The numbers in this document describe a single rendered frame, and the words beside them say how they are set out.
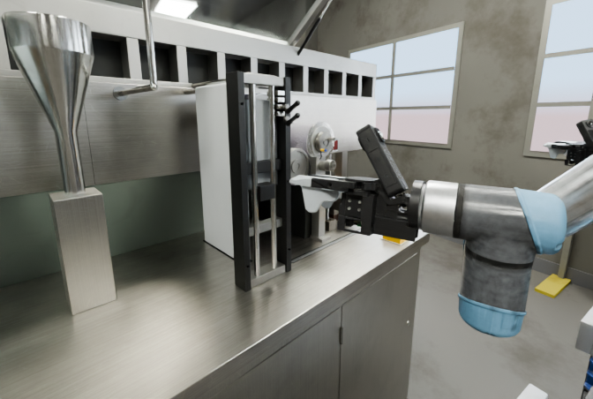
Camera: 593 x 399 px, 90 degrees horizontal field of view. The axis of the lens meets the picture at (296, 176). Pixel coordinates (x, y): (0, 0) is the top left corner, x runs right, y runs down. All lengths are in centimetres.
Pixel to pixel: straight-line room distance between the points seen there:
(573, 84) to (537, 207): 280
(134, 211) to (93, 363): 52
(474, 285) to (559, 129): 280
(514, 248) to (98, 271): 81
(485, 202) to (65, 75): 77
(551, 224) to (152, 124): 102
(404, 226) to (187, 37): 97
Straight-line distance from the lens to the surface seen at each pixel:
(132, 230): 114
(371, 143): 46
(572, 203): 57
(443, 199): 43
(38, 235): 110
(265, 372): 80
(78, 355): 78
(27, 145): 105
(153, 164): 111
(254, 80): 74
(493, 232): 44
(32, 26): 78
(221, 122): 92
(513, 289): 47
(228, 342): 69
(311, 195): 49
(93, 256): 85
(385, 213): 47
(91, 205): 81
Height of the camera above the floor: 134
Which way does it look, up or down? 12 degrees down
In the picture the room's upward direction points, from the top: straight up
